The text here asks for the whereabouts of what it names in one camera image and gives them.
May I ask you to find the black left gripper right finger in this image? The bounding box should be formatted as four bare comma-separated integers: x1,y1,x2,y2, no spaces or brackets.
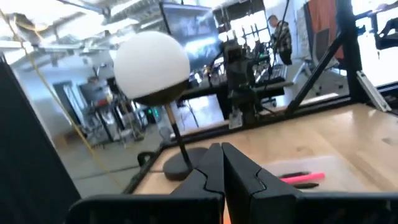
222,142,398,224

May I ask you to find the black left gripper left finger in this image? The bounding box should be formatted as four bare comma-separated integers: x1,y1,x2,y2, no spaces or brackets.
67,142,225,224

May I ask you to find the black pen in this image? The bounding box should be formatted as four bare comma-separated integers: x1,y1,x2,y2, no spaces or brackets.
277,170,312,179
292,182,320,190

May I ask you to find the pink highlighter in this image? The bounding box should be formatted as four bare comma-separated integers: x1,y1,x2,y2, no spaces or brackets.
279,172,326,185

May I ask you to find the black keyboard with lit keys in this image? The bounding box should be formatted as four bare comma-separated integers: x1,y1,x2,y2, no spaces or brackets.
255,63,289,85

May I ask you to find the white globe lamp black base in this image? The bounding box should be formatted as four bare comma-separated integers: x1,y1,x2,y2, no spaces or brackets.
113,30,210,182

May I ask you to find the person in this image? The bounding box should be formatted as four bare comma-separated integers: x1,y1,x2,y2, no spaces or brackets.
267,14,293,66

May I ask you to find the large black panel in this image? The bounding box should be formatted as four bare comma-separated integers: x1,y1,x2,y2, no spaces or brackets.
0,55,82,224

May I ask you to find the large dark monitor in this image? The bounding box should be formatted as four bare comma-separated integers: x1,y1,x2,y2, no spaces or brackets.
159,1,224,74

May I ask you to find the orange fabric panel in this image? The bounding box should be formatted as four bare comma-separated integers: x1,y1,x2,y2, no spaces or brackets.
306,0,345,62

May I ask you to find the black coiled cable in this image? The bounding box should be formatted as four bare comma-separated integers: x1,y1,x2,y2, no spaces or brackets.
136,151,158,168

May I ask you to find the black aluminium table frame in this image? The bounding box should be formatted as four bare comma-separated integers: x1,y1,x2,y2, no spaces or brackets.
123,0,398,195

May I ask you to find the yellow cable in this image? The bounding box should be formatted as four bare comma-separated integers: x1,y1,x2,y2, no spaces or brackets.
0,9,125,189

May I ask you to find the silver aluminium bracket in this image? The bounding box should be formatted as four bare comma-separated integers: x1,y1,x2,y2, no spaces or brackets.
356,70,392,113

